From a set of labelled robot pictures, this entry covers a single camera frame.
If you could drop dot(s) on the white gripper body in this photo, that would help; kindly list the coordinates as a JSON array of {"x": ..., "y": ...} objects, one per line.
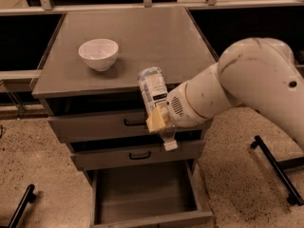
[{"x": 178, "y": 105}]

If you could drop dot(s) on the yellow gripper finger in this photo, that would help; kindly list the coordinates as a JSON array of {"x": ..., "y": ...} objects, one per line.
[{"x": 155, "y": 122}]

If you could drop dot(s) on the blue plastic bottle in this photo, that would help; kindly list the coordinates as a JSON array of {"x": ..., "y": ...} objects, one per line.
[{"x": 154, "y": 93}]

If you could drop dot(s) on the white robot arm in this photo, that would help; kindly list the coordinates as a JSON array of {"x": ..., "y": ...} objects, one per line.
[{"x": 257, "y": 72}]

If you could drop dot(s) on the bottom grey drawer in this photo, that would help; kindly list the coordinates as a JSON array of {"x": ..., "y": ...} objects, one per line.
[{"x": 155, "y": 195}]

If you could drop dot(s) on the grey drawer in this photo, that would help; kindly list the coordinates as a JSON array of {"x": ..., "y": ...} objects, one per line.
[
  {"x": 119, "y": 157},
  {"x": 155, "y": 195},
  {"x": 97, "y": 126}
]

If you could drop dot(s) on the middle grey drawer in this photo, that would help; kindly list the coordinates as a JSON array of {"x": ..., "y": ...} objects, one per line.
[{"x": 119, "y": 157}]

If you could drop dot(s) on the grey drawer cabinet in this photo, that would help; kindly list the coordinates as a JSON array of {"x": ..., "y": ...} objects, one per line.
[{"x": 156, "y": 37}]

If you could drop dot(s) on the top grey drawer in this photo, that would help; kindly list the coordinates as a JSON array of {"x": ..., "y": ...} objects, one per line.
[{"x": 97, "y": 126}]

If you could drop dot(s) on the white ceramic bowl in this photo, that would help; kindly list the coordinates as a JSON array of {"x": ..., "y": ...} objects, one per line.
[{"x": 99, "y": 54}]

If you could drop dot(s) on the black right base leg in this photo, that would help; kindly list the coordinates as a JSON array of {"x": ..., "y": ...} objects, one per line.
[{"x": 280, "y": 167}]

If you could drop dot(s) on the black base leg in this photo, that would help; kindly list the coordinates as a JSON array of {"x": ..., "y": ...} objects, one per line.
[
  {"x": 27, "y": 198},
  {"x": 280, "y": 167}
]

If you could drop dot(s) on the black left base leg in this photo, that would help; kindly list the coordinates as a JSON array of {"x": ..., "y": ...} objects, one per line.
[{"x": 27, "y": 198}]

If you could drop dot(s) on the black top drawer handle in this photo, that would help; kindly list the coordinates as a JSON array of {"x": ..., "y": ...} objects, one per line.
[{"x": 126, "y": 122}]

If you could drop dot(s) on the black drawer handle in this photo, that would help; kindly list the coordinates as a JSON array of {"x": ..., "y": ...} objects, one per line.
[
  {"x": 139, "y": 156},
  {"x": 126, "y": 122}
]

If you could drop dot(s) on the black middle drawer handle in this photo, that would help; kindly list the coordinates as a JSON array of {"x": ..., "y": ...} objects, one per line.
[{"x": 139, "y": 156}]

